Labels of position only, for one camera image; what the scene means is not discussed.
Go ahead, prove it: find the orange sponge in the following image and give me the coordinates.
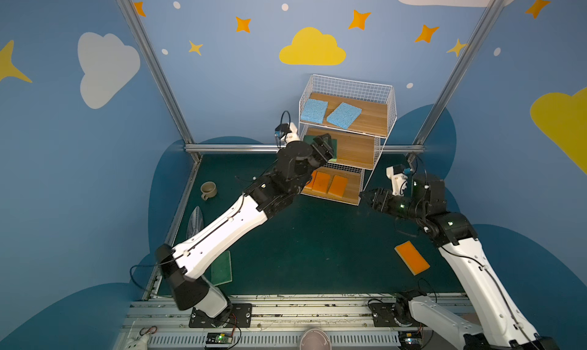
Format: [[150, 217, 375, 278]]
[[312, 171, 331, 194], [394, 241, 430, 276], [327, 175, 349, 199], [304, 171, 317, 190]]

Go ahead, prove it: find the green sponge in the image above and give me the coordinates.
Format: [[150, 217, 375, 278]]
[[210, 251, 232, 286], [329, 139, 337, 163]]

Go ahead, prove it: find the blue sponge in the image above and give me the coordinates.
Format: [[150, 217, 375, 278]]
[[300, 99, 328, 124], [327, 102, 362, 129]]

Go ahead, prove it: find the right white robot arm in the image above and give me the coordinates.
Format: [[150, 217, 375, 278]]
[[360, 174, 558, 349]]

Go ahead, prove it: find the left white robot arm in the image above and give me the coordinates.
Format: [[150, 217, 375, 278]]
[[155, 134, 334, 319]]

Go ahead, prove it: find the beige ceramic mug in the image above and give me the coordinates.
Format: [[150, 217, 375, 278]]
[[200, 181, 218, 201]]

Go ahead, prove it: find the grey metal garden trowel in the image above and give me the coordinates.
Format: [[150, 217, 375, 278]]
[[186, 206, 204, 239]]

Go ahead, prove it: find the right green circuit board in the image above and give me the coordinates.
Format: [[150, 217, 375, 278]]
[[398, 332, 423, 350]]

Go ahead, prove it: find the green circuit board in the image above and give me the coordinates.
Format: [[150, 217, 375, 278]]
[[398, 332, 423, 350], [205, 333, 233, 347]]

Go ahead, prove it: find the left green circuit board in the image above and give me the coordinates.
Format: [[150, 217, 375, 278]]
[[205, 333, 233, 347]]

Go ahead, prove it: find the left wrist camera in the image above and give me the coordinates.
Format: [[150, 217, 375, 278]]
[[275, 122, 300, 148]]

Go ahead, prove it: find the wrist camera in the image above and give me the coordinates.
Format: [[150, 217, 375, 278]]
[[385, 164, 412, 196], [275, 122, 300, 148]]

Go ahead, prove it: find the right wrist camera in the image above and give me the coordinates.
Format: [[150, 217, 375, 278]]
[[385, 164, 412, 196]]

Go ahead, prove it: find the white wire wooden shelf rack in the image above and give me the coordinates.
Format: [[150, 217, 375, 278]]
[[299, 74, 397, 206]]

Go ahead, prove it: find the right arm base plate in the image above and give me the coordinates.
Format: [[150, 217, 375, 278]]
[[367, 299, 414, 327]]

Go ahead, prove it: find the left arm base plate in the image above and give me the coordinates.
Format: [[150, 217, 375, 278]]
[[189, 302, 253, 329]]

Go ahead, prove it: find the aluminium front rail frame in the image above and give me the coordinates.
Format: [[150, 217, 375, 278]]
[[112, 293, 510, 350]]

